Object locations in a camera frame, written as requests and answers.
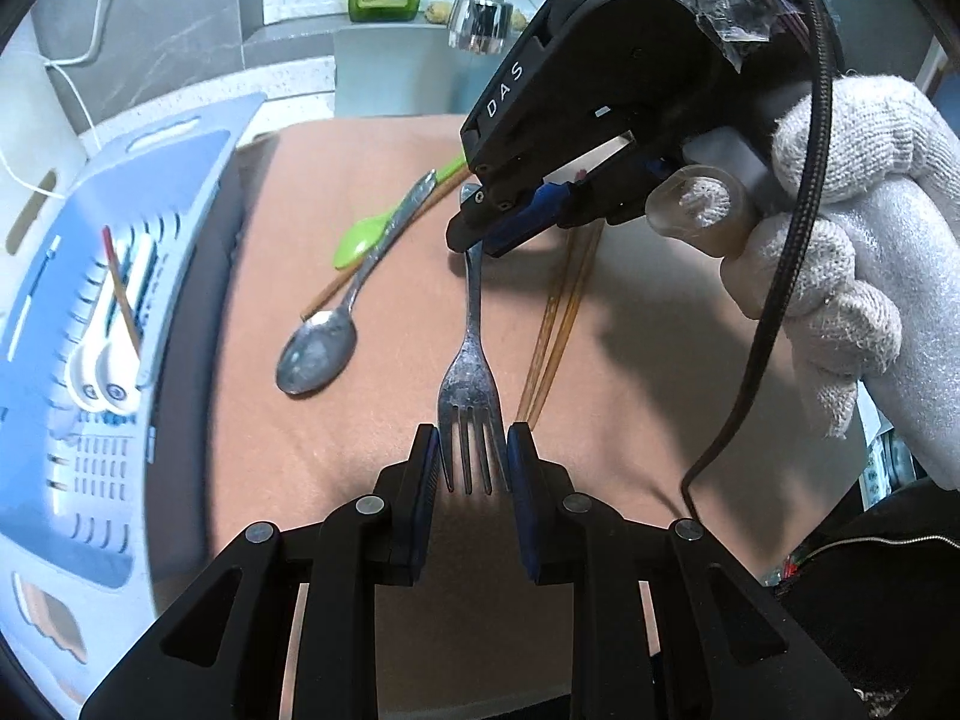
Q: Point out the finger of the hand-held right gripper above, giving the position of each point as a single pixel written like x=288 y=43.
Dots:
x=472 y=225
x=540 y=208

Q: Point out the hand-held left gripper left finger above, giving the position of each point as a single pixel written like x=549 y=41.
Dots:
x=426 y=495

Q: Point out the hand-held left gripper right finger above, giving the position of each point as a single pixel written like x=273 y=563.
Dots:
x=521 y=502

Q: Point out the green plastic spoon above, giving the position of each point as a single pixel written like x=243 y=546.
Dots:
x=356 y=244

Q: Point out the metal fork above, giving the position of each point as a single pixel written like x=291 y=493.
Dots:
x=469 y=375

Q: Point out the metal spoon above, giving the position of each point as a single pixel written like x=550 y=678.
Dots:
x=315 y=360

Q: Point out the white ceramic spoon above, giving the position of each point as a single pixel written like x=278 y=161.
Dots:
x=88 y=382
x=118 y=390

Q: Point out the blue plastic basket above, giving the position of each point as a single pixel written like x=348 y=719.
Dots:
x=75 y=510

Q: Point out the person's right hand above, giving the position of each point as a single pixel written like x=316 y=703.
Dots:
x=885 y=202

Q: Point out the steel sink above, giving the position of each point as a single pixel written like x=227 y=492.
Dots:
x=390 y=75

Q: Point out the yellow sponge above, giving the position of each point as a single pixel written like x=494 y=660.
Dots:
x=437 y=11

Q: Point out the person's dark jacket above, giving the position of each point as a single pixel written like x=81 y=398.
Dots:
x=885 y=615

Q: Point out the white cutting board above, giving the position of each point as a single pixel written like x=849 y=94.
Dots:
x=30 y=127

